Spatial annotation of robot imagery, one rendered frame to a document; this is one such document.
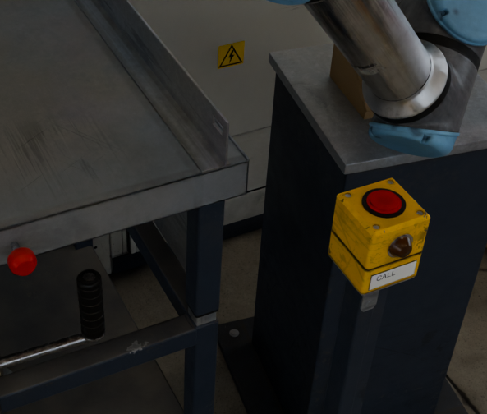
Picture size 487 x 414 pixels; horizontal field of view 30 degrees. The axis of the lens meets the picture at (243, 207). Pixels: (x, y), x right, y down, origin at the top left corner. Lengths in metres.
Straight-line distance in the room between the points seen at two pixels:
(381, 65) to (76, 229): 0.41
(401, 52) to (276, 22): 0.87
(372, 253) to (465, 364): 1.11
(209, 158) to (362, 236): 0.25
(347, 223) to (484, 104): 0.53
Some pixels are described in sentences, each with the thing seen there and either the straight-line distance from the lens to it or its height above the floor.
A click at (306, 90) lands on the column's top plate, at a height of 0.75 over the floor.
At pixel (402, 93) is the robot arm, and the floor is 0.94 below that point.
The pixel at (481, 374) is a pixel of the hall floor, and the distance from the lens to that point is 2.12.
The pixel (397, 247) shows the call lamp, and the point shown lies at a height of 0.88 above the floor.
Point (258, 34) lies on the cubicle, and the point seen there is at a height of 0.59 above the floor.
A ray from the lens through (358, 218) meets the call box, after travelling 1.04.
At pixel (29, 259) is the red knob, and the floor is 0.83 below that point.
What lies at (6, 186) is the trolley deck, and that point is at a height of 0.85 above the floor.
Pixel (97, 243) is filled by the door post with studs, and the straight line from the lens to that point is 2.14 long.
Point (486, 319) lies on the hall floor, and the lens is 2.24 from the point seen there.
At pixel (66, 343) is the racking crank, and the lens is 1.22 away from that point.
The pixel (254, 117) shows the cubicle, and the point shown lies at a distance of 2.08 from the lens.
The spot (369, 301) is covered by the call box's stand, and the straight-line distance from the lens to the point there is 1.14.
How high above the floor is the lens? 1.58
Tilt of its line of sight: 41 degrees down
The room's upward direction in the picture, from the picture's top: 4 degrees clockwise
